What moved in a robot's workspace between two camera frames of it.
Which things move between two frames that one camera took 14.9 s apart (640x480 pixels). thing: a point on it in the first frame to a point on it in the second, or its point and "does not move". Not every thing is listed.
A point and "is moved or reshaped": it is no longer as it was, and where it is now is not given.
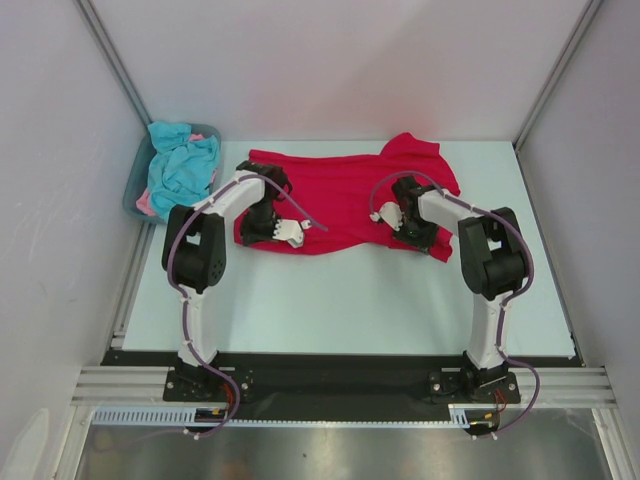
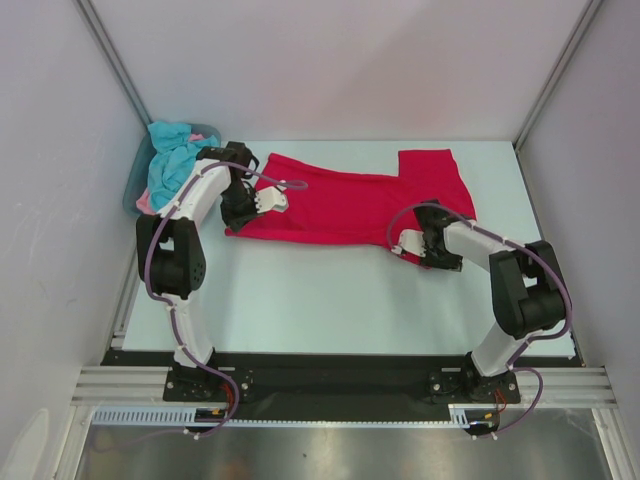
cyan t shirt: [182, 169] does not move
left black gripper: [250, 236] to [236, 221]
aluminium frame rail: [538, 386] does not move
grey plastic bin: [137, 179] does not move
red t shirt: [333, 195] is moved or reshaped
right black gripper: [415, 233] to [435, 255]
